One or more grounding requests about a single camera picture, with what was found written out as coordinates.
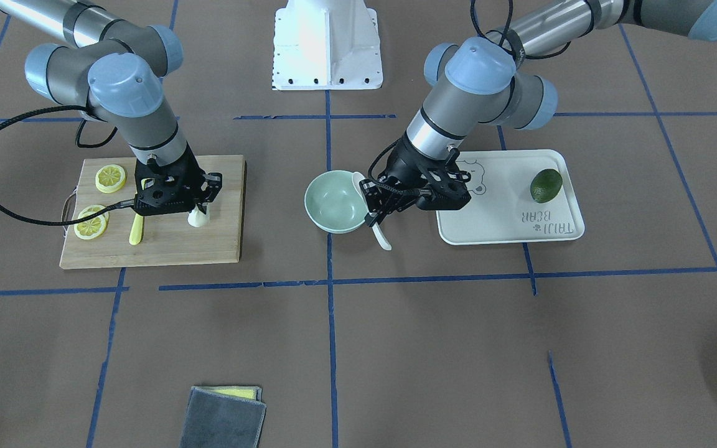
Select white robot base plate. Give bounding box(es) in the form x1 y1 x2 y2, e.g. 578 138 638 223
271 1 384 91

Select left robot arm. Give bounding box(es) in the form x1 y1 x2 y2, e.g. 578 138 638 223
358 1 717 227

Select wooden cutting board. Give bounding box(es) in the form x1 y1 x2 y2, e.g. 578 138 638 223
59 155 246 269

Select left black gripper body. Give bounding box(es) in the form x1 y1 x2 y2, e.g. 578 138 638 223
381 136 434 198

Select grey folded cloth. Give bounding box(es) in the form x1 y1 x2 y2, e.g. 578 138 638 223
179 386 266 447

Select translucent white plastic spoon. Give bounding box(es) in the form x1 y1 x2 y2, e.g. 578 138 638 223
351 171 392 251

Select light green bowl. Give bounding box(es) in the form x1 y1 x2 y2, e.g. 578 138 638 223
304 170 368 233

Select white steamed bun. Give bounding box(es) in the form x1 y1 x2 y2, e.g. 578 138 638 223
187 206 210 228

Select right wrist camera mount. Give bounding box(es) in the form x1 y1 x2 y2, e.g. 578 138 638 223
132 161 205 217

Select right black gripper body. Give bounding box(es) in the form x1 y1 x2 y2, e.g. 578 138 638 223
134 144 207 212

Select cream bear serving tray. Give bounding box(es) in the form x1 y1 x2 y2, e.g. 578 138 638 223
436 149 586 246

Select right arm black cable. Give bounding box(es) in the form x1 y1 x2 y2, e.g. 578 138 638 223
0 105 141 226

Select lemon slice under upper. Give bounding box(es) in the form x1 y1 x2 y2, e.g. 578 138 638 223
77 204 106 219

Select lower lemon slice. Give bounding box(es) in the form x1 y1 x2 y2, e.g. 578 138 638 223
72 213 108 241

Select yellow plastic knife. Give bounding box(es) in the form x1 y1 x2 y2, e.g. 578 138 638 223
128 215 144 246

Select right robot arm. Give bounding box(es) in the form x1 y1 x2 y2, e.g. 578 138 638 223
0 1 222 216

